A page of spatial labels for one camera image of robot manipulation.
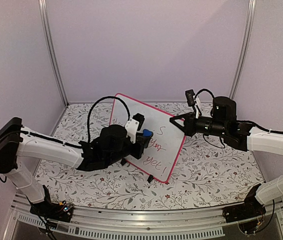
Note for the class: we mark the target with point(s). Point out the left aluminium frame post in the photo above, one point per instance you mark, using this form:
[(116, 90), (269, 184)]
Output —
[(43, 10)]

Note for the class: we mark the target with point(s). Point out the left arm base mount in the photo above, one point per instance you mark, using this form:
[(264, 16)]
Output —
[(56, 211)]

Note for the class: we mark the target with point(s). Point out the aluminium frame post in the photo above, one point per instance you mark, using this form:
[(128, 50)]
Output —
[(43, 10), (244, 48)]

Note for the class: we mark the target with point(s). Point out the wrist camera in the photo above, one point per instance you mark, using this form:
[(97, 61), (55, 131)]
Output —
[(133, 125), (194, 102)]

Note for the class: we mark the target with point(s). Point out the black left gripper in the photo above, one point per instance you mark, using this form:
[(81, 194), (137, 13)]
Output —
[(137, 154)]

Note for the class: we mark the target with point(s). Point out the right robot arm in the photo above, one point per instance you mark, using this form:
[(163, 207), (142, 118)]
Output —
[(263, 142)]

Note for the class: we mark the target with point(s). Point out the front aluminium rail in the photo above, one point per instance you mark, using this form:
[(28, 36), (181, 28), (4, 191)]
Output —
[(89, 223)]

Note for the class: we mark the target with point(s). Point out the black stand foot left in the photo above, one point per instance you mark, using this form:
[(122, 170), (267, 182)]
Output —
[(123, 161)]

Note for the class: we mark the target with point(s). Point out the floral table mat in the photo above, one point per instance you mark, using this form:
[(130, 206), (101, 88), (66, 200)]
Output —
[(205, 175)]

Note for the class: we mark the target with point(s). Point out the right aluminium frame post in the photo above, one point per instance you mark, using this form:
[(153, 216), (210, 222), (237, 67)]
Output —
[(244, 48)]

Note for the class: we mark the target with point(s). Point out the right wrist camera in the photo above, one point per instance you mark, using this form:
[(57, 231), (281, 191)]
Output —
[(194, 102)]

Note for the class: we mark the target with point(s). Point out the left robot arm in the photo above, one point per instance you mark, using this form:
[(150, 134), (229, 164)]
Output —
[(18, 141)]

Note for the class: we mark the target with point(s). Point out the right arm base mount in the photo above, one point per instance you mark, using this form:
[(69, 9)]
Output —
[(249, 216)]

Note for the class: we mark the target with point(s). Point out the blue whiteboard eraser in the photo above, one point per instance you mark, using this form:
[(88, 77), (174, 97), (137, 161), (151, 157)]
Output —
[(147, 134)]

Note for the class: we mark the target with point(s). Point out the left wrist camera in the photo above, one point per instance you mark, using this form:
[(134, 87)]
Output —
[(133, 125)]

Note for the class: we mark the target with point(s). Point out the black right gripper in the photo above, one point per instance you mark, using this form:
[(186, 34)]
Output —
[(188, 128)]

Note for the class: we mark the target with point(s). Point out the pink framed whiteboard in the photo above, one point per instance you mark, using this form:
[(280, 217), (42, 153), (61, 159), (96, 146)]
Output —
[(159, 159)]

